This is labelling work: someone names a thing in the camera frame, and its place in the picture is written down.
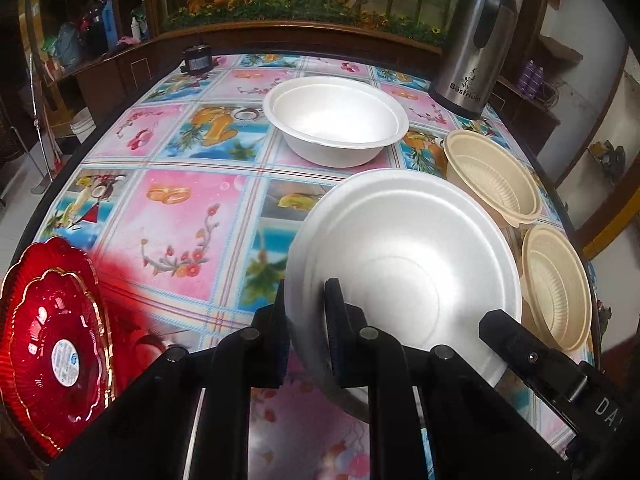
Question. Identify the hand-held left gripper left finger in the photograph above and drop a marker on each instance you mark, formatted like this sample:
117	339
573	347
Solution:
278	355

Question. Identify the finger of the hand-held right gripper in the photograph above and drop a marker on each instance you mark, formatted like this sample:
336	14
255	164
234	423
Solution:
520	342

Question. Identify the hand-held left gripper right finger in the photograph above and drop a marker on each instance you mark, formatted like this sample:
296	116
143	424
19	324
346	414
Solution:
339	355

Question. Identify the beige ribbed plastic bowl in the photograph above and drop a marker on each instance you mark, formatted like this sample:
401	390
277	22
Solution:
490	180
555	285

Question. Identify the white foam bowl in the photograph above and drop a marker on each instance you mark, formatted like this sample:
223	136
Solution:
410	260
335	120

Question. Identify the printed fruit tablecloth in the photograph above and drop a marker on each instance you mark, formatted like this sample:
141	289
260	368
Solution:
190	200

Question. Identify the small red scalloped plate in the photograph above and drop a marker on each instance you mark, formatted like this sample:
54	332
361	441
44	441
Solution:
60	360

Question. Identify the purple bottle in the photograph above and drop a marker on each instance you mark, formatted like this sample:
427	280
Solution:
538	81
525	79

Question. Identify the large red scalloped plate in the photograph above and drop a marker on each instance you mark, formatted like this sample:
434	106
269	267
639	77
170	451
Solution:
20	270

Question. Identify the stainless steel kettle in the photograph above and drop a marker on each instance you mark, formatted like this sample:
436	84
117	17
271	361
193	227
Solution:
470	50

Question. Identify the white bucket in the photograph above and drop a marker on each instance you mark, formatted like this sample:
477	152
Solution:
81	125

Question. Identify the small black device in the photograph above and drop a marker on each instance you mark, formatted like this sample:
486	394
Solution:
197	60

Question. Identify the white spray bottle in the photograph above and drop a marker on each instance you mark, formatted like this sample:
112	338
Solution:
135	27

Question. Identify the blue-grey bag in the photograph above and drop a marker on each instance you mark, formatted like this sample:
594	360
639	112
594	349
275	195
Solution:
67	45

